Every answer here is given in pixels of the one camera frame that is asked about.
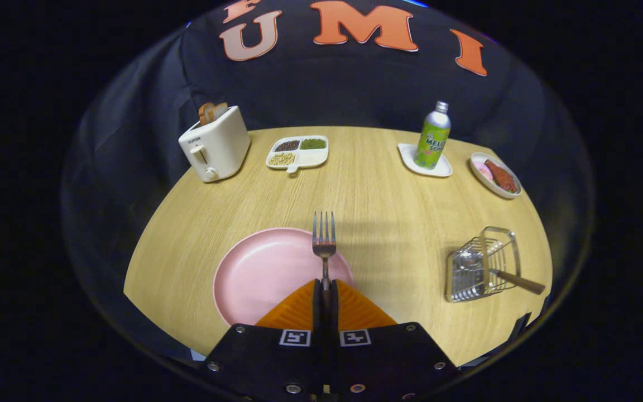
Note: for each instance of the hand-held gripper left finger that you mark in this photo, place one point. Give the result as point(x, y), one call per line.
point(265, 357)

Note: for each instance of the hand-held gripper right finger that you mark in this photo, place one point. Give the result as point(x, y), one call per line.
point(383, 357)

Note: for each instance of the pink round plate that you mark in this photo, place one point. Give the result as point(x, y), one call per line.
point(265, 273)

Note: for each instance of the black table clamp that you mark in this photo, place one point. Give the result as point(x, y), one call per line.
point(521, 325)

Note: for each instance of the pile of yellow beans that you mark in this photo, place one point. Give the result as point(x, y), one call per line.
point(281, 159)

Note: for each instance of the white oval food plate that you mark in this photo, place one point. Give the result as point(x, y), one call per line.
point(494, 190)

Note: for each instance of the white divided dish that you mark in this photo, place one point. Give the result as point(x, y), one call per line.
point(313, 159)

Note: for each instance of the white square coaster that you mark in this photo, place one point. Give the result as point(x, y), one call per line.
point(407, 153)

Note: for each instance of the pink ham slice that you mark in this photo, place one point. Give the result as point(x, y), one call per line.
point(482, 167)
point(488, 175)

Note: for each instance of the white toaster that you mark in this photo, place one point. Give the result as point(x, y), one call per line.
point(221, 149)

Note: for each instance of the pile of dark beans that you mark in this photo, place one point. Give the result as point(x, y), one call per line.
point(287, 146)

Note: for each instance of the red-brown meat piece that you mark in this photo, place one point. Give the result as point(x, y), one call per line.
point(503, 177)

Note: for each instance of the pile of green beans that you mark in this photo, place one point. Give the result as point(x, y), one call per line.
point(313, 143)

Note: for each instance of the green soda bottle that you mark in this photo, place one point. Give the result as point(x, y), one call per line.
point(432, 139)

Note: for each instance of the brown toast slice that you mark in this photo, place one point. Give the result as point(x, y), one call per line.
point(220, 110)
point(206, 114)

